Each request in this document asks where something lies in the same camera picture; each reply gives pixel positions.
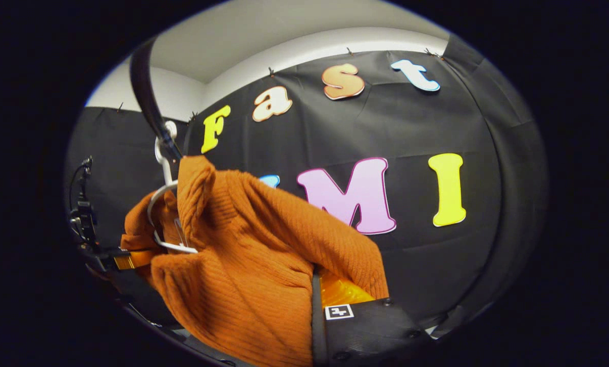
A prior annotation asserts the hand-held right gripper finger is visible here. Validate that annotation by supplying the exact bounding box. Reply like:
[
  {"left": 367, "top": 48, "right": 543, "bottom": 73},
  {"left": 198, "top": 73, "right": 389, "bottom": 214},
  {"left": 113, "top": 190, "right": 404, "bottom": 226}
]
[{"left": 311, "top": 269, "right": 435, "bottom": 367}]

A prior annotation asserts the white clothes hanger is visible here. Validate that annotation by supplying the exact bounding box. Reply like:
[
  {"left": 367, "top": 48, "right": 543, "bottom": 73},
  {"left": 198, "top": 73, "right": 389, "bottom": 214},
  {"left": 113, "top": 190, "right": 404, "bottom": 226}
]
[{"left": 147, "top": 121, "right": 199, "bottom": 254}]

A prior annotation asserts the orange corduroy jacket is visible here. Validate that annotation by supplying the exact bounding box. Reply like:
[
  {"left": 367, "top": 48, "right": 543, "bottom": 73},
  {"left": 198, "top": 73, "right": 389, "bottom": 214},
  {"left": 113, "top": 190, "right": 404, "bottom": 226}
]
[{"left": 120, "top": 155, "right": 390, "bottom": 367}]

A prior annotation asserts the black clothes rack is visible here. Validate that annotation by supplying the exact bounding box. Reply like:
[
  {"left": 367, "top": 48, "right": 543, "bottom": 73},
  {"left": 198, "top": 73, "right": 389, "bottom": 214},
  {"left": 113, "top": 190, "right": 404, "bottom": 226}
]
[{"left": 129, "top": 37, "right": 184, "bottom": 165}]

